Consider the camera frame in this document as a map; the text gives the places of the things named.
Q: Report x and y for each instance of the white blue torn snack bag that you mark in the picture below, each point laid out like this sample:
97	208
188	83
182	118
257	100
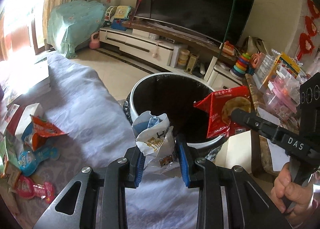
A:
154	138

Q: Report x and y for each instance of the blue jelly pouch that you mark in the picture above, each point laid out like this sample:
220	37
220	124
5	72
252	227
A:
29	160

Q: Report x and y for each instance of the white round trash bin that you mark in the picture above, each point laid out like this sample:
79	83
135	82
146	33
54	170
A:
174	94

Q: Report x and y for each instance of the red orange torn wrapper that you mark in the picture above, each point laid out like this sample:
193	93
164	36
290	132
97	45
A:
33	130

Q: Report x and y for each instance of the white tv cabinet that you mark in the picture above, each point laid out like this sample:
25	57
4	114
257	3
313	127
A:
165	55

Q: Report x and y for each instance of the pink kettlebell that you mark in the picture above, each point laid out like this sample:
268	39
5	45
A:
95	41

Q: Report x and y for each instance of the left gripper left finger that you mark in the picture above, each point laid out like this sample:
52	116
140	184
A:
96	194

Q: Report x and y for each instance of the red cracker snack bag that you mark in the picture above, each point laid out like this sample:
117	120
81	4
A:
219	106

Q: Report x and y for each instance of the teal cloth covered furniture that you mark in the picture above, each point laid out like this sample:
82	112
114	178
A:
71	24

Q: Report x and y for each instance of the red white flat box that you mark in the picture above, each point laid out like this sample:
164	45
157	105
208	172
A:
11	119

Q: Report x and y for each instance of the black flat screen television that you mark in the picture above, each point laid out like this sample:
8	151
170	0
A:
220	20

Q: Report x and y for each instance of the toy telephone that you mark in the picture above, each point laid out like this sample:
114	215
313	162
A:
121	12

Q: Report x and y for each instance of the stack of children's books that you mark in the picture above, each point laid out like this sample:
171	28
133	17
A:
26	82

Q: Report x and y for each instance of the rainbow stacking ring toy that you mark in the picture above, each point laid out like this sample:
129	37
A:
241	66

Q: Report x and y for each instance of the person's right hand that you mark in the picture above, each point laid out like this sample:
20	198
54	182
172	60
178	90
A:
303	197

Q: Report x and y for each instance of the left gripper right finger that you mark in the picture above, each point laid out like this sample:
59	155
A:
228	198

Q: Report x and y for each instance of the pink jelly pouch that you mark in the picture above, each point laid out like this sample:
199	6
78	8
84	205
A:
26	188

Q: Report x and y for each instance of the floral tablecloth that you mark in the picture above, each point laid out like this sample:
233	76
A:
97	132

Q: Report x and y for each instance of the green white carton box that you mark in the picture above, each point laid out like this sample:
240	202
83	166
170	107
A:
10	170

